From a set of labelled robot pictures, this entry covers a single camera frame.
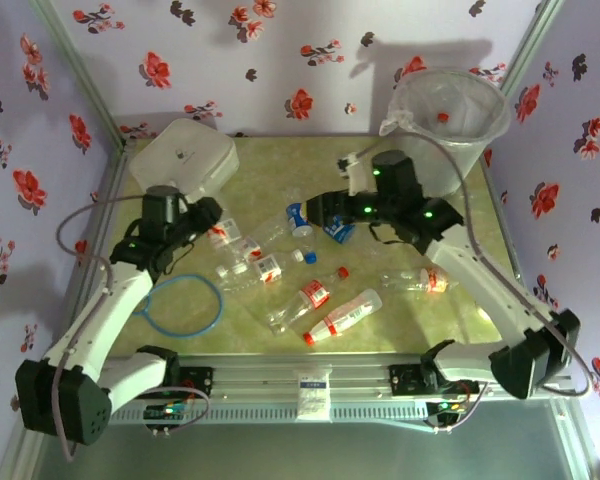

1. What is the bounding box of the crushed clear bottle red label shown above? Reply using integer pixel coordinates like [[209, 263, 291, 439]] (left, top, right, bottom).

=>
[[229, 235, 262, 264], [205, 218, 242, 247]]

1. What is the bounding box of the blue label bottle white cap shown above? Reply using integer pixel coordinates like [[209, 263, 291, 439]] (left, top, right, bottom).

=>
[[322, 214, 357, 246]]

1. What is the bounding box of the clear bottle blue Pepsi label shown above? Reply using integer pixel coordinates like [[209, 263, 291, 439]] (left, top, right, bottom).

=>
[[252, 201, 315, 251]]

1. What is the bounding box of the clear bottle white cap red label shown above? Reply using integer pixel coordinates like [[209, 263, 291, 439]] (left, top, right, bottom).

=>
[[252, 248, 305, 285]]

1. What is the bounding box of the clear Coca-Cola bottle red cap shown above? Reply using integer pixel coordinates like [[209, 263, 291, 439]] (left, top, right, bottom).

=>
[[265, 266, 351, 336]]

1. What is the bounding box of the clear plastic bin liner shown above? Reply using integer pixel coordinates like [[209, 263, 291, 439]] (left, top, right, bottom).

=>
[[378, 68, 512, 151]]

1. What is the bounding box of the grey mesh waste bin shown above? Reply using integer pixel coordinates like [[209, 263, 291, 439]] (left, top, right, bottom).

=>
[[378, 68, 512, 199]]

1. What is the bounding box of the white translucent plastic box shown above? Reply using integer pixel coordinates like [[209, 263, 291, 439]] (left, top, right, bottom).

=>
[[128, 117, 241, 204]]

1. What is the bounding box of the crushed clear bottle red cap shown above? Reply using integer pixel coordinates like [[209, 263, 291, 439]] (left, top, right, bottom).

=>
[[379, 266, 461, 296]]

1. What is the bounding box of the white tissue packet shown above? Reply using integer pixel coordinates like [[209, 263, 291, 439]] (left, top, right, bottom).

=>
[[297, 369, 334, 424]]

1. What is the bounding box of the left controller circuit board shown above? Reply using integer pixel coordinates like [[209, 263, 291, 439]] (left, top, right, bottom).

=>
[[143, 402, 191, 436]]

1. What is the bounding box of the controller circuit board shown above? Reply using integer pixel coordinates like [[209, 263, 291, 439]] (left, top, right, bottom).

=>
[[143, 402, 191, 436], [426, 399, 467, 434]]

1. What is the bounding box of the right controller circuit board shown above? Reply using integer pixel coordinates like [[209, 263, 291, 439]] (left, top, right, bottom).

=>
[[426, 399, 467, 434]]

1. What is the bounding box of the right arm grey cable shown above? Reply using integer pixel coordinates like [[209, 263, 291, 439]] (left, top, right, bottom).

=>
[[349, 130, 595, 399]]

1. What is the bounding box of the blue thin ring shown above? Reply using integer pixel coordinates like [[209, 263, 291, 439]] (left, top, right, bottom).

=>
[[133, 273, 225, 337]]

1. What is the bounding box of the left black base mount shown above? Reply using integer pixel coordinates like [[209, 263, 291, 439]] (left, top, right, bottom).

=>
[[177, 366, 215, 400]]

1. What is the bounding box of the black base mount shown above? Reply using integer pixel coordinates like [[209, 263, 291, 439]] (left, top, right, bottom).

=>
[[388, 363, 481, 399], [177, 366, 215, 400]]

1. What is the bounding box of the aluminium table frame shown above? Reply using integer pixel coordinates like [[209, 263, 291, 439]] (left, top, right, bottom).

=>
[[54, 139, 581, 426]]

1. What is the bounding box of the aluminium corner post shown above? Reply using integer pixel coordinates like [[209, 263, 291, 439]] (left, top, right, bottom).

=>
[[497, 0, 566, 94], [29, 0, 131, 151]]

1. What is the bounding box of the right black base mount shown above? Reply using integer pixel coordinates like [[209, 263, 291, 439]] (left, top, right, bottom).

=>
[[388, 363, 481, 399]]

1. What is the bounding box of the left base grey cable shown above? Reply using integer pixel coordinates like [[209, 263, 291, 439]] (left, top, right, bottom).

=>
[[152, 387, 212, 436]]

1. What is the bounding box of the base grey cable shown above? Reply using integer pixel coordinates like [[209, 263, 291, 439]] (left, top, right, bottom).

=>
[[429, 382, 489, 434], [152, 387, 212, 436]]

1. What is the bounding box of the right base grey cable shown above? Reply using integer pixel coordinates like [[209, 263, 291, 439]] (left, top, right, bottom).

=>
[[429, 382, 489, 434]]

